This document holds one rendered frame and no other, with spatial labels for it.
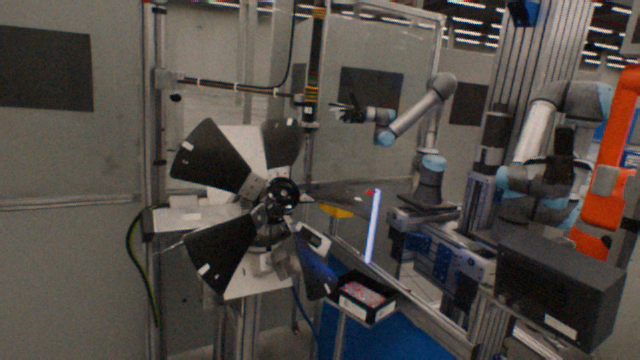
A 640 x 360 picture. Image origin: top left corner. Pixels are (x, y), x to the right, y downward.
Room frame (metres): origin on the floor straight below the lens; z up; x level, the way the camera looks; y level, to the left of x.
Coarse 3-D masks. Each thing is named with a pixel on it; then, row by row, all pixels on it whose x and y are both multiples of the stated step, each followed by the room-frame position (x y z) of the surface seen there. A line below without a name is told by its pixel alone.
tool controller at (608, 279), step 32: (512, 256) 0.89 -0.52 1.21; (544, 256) 0.85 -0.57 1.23; (576, 256) 0.83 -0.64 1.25; (512, 288) 0.89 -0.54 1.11; (544, 288) 0.81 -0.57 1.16; (576, 288) 0.75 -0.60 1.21; (608, 288) 0.72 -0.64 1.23; (544, 320) 0.82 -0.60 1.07; (576, 320) 0.75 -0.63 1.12; (608, 320) 0.75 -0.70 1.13
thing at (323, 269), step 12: (300, 240) 1.13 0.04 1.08; (300, 252) 1.08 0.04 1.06; (312, 252) 1.16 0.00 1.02; (312, 264) 1.09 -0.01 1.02; (324, 264) 1.18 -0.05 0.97; (312, 276) 1.05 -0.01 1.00; (324, 276) 1.11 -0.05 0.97; (336, 276) 1.18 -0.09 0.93; (312, 288) 1.02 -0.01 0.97; (324, 288) 1.06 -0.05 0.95; (312, 300) 0.99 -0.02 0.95
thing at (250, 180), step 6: (252, 174) 1.19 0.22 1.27; (246, 180) 1.19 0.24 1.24; (252, 180) 1.19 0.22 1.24; (258, 180) 1.20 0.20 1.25; (264, 180) 1.20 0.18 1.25; (246, 186) 1.19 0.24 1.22; (258, 186) 1.20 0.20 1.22; (240, 192) 1.19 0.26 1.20; (246, 192) 1.19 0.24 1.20; (252, 192) 1.20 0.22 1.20; (258, 192) 1.20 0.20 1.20; (252, 198) 1.20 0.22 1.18
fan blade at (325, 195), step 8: (344, 184) 1.46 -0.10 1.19; (304, 192) 1.31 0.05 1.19; (312, 192) 1.31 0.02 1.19; (320, 192) 1.33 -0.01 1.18; (328, 192) 1.35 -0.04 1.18; (336, 192) 1.37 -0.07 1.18; (344, 192) 1.39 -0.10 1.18; (352, 192) 1.41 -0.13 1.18; (320, 200) 1.25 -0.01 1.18; (328, 200) 1.27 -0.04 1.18; (336, 200) 1.29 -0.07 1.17; (344, 200) 1.31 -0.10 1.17; (352, 200) 1.34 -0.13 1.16; (360, 200) 1.37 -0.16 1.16; (344, 208) 1.26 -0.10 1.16; (352, 208) 1.28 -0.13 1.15; (360, 208) 1.31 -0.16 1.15; (360, 216) 1.27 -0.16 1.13; (368, 216) 1.29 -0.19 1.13
